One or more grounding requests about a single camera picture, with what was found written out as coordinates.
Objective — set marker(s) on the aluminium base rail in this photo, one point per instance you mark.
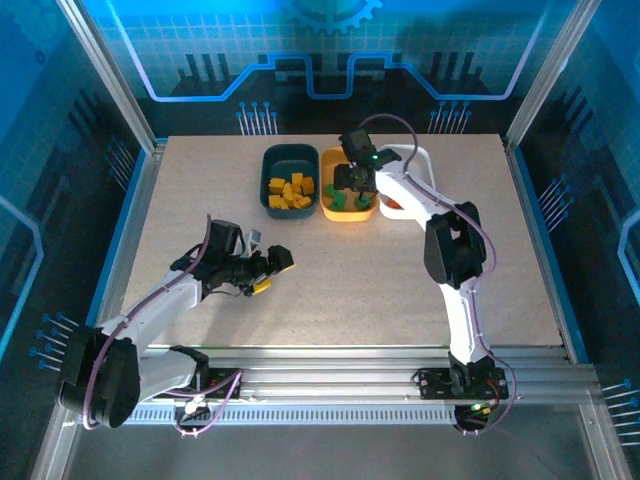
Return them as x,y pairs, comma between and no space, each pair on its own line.
325,375

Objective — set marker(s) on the yellow plastic container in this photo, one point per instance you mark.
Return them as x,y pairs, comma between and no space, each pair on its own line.
330,165

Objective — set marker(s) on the aluminium side rail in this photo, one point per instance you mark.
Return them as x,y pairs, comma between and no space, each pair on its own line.
127,225
546,250

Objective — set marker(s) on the blue printed side panel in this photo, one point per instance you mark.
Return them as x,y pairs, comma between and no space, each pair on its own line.
600,150
40,150

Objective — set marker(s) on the blue printed gear panel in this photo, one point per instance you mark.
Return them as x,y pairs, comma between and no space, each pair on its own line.
320,30

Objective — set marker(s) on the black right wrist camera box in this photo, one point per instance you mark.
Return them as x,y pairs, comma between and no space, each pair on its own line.
390,155

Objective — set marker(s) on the large yellow lego brick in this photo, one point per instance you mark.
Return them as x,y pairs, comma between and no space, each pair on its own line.
308,185

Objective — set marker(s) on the aluminium lower strut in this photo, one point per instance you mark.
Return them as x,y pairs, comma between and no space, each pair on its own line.
607,445
52,450

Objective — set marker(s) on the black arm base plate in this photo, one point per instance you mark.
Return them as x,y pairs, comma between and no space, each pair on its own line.
435,385
225,387

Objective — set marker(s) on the dark teal plastic container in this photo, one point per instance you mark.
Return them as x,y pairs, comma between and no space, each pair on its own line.
290,157

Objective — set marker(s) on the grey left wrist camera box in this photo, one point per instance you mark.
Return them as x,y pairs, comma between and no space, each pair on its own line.
255,237

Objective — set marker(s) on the aluminium frame post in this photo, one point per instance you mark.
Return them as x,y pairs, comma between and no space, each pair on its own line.
548,75
114,75

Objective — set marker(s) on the orange lego brick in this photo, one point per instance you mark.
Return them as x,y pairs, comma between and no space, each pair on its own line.
392,203

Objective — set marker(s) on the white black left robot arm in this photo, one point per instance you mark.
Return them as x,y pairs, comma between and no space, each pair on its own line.
155,305

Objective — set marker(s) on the white plastic container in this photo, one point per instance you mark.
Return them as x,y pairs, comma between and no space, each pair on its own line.
424,167

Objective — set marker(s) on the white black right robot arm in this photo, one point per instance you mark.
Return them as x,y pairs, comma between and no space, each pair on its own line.
465,320

